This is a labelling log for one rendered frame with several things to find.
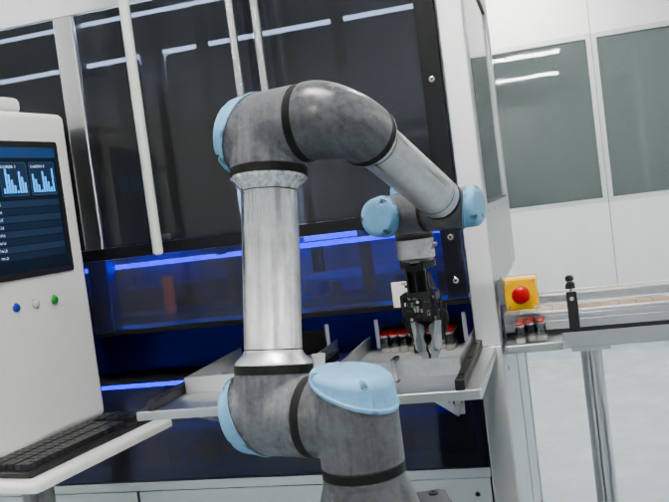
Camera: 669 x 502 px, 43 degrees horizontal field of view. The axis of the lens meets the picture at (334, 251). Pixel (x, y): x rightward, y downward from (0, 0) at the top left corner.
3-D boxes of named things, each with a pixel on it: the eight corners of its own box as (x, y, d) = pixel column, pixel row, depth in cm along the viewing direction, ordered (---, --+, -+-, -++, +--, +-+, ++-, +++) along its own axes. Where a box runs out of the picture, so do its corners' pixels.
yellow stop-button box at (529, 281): (508, 307, 198) (504, 276, 198) (540, 304, 196) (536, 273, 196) (506, 312, 191) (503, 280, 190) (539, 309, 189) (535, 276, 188)
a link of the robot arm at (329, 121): (359, 52, 116) (489, 182, 155) (293, 67, 121) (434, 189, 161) (352, 128, 112) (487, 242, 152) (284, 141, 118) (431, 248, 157)
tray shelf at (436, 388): (224, 370, 219) (223, 363, 218) (498, 348, 201) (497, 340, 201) (136, 420, 172) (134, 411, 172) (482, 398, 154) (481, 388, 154)
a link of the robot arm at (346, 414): (381, 479, 109) (368, 375, 108) (294, 473, 116) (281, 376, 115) (420, 449, 119) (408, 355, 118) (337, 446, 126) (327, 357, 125)
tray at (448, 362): (370, 351, 208) (368, 336, 208) (476, 342, 202) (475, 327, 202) (335, 382, 176) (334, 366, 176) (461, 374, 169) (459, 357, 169)
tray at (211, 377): (241, 361, 217) (239, 348, 217) (338, 353, 211) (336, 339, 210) (186, 393, 184) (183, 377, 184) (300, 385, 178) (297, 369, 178)
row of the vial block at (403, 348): (382, 352, 203) (379, 333, 202) (457, 346, 198) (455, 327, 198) (380, 354, 201) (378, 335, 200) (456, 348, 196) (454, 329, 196)
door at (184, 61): (107, 247, 217) (74, 16, 214) (279, 226, 205) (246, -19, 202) (106, 248, 216) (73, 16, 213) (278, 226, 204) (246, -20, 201)
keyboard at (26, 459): (107, 420, 202) (106, 410, 202) (155, 419, 197) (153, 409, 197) (-25, 478, 166) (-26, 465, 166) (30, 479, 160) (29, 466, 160)
